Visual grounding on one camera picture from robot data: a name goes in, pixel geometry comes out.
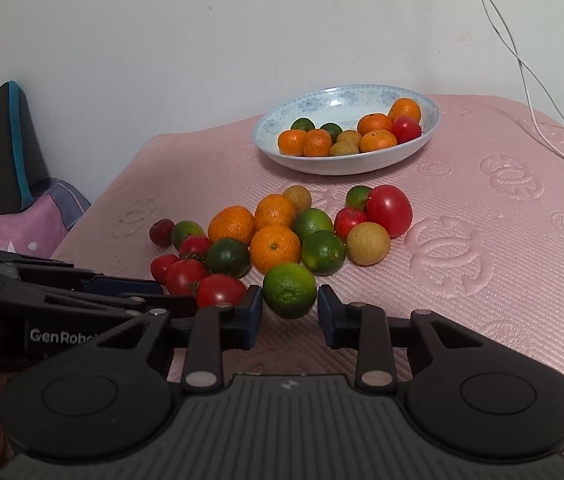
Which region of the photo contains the green lime front pile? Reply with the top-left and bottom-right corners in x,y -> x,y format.
262,262 -> 317,320

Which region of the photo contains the green lime pile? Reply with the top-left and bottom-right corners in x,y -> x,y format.
262,262 -> 317,320
170,220 -> 205,250

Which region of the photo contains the orange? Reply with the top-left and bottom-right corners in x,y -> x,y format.
387,98 -> 422,122

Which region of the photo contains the small red tomato front left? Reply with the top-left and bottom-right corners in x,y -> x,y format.
150,254 -> 179,285

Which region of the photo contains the small red tomato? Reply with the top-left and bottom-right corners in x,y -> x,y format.
150,254 -> 179,285
178,235 -> 212,261

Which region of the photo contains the pink purple checked bedding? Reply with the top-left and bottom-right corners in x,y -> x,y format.
0,178 -> 90,258

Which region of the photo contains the small red tomato middle left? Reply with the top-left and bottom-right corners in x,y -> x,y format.
178,235 -> 212,261

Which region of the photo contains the dark red small fruit left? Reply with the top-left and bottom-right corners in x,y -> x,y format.
148,219 -> 175,248

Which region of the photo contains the green lime left pile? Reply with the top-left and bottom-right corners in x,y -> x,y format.
170,220 -> 205,250

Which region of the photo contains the dark green lime centre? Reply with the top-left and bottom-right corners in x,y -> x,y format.
206,237 -> 252,278

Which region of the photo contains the orange tangerine left pile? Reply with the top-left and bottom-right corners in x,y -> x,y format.
207,205 -> 256,246

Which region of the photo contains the orange tangerine pile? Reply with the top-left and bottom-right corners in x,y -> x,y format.
255,194 -> 296,231
207,205 -> 256,246
250,226 -> 300,274

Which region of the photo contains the black blue chair back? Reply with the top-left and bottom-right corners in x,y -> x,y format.
0,80 -> 50,214

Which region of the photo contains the orange tangerine front pile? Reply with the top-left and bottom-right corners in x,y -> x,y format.
250,226 -> 300,274

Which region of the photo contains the orange tangerine middle pile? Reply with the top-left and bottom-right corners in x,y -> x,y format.
255,194 -> 296,231

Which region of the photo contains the pink embossed tablecloth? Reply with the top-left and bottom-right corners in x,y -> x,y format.
55,96 -> 564,374

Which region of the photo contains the tan longan top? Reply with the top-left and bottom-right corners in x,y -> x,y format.
282,184 -> 312,214

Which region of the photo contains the tan longan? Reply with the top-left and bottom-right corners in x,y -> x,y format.
346,222 -> 390,266
282,184 -> 312,214

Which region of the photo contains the tan longan right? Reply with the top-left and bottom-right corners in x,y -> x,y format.
346,222 -> 390,266

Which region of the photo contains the small red fruit centre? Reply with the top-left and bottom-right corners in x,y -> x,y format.
334,207 -> 368,243

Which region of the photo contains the large red tomato right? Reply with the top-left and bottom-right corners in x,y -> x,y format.
366,184 -> 413,238

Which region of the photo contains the small green lime top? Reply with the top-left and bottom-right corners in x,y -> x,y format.
346,185 -> 372,210

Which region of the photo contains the blue floral white bowl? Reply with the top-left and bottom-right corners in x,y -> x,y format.
252,84 -> 442,176

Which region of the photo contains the white cable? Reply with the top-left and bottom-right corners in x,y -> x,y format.
464,0 -> 564,180

